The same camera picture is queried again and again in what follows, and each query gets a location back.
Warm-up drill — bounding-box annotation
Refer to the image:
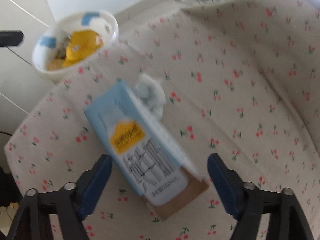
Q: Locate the cherry print cloth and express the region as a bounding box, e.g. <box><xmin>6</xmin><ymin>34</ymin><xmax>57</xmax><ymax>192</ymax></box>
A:
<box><xmin>4</xmin><ymin>0</ymin><xmax>319</xmax><ymax>237</ymax></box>

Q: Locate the blue milk carton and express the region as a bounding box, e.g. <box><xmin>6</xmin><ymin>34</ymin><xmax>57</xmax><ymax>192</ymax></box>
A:
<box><xmin>84</xmin><ymin>81</ymin><xmax>208</xmax><ymax>220</ymax></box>

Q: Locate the white wardrobe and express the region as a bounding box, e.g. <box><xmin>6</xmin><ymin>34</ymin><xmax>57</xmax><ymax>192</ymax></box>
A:
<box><xmin>1</xmin><ymin>0</ymin><xmax>55</xmax><ymax>134</ymax></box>

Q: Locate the white patterned trash bin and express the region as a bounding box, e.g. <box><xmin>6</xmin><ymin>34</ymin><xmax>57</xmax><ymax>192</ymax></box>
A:
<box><xmin>31</xmin><ymin>10</ymin><xmax>119</xmax><ymax>82</ymax></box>

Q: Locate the small white tissue wad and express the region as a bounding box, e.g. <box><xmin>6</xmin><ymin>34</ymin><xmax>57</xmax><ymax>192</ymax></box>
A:
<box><xmin>133</xmin><ymin>74</ymin><xmax>166</xmax><ymax>120</ymax></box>

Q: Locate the yellow snack wrapper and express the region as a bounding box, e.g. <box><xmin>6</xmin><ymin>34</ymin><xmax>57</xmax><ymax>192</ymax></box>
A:
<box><xmin>63</xmin><ymin>30</ymin><xmax>104</xmax><ymax>68</ymax></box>

